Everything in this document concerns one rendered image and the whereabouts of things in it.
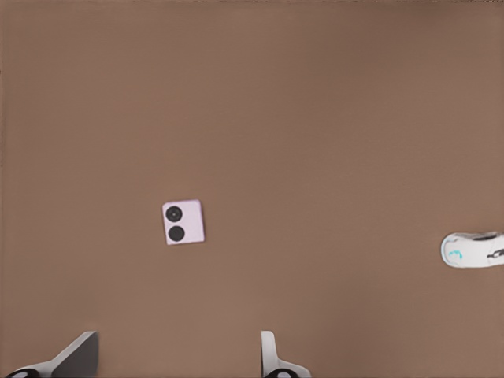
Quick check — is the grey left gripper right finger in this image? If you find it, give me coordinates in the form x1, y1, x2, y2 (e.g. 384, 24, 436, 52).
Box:
260, 330, 312, 378

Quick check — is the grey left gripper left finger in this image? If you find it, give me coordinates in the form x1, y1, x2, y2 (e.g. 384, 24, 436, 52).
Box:
0, 330, 100, 378

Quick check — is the pink box with black circles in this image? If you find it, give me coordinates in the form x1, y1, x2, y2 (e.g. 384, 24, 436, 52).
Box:
161, 198, 207, 246

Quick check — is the white shoe with teal mark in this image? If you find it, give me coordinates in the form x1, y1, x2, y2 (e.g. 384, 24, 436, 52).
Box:
439, 231, 504, 269

